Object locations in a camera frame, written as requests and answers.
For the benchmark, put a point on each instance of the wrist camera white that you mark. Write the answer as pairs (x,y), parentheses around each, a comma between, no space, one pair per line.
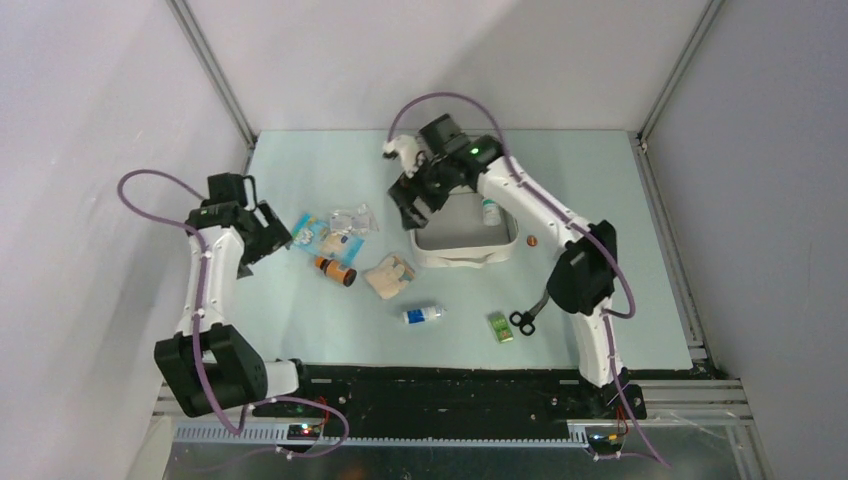
(250,192)
(407,150)

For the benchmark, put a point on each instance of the white bottle green label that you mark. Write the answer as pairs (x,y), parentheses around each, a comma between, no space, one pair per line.
(491,213)

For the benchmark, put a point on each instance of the blue white bandage roll packet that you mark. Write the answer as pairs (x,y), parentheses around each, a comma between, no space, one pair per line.
(423,314)

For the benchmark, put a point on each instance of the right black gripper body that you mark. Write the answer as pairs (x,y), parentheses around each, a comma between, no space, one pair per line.
(430,177)

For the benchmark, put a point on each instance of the white medicine kit case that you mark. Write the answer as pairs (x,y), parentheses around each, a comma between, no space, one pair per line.
(456,235)

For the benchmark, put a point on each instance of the aluminium frame rail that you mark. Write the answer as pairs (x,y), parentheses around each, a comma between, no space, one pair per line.
(703,395)

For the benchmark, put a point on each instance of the bag of latex gloves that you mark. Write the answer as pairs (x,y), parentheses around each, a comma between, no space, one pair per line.
(390,277)

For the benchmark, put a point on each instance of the black handled scissors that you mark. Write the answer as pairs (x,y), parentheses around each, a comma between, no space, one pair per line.
(525,321)

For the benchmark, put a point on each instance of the blue cotton swab packet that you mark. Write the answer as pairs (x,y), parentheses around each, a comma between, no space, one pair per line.
(314,236)

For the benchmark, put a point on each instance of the brown medicine bottle orange cap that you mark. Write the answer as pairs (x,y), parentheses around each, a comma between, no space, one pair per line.
(336,271)

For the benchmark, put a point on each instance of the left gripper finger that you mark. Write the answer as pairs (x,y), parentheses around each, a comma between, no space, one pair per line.
(245,266)
(274,234)

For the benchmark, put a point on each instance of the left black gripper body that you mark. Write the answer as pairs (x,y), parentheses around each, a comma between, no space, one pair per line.
(245,249)

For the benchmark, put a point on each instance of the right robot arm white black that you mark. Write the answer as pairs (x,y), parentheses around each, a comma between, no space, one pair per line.
(586,271)

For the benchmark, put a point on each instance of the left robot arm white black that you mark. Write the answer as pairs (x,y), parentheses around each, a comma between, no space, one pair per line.
(208,364)

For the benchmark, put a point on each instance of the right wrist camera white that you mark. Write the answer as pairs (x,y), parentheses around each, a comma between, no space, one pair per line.
(407,150)

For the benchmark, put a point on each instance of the small green box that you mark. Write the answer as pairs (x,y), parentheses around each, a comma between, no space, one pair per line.
(501,328)

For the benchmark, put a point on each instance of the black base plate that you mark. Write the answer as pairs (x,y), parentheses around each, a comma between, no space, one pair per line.
(414,403)

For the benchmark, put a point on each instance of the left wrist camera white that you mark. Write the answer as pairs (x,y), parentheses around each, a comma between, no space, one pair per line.
(250,192)

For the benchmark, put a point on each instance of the clear bag of pads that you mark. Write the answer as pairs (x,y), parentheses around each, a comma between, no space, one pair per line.
(358,221)

